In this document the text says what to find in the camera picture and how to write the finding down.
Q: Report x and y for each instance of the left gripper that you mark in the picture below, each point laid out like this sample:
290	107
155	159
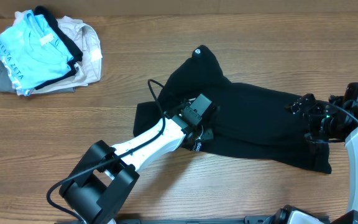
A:
208	134

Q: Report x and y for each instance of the black folded garment in pile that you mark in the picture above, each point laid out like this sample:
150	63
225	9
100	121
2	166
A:
71	46

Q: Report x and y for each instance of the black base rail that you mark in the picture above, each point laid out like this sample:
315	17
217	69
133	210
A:
246	220

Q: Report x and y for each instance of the beige folded garment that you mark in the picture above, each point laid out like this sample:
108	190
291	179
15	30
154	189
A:
87	40

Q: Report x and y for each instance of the black polo shirt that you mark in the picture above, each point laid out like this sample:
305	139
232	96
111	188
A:
251	121

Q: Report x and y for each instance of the grey folded garment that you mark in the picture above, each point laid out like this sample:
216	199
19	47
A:
64	86

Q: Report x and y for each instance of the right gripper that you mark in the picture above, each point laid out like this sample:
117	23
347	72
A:
313	106

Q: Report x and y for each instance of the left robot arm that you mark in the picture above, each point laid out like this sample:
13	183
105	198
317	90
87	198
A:
100	183

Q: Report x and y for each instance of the light blue folded t-shirt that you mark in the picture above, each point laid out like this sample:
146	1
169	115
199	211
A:
32	53

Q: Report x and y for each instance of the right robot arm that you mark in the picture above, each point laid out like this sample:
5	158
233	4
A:
335	120

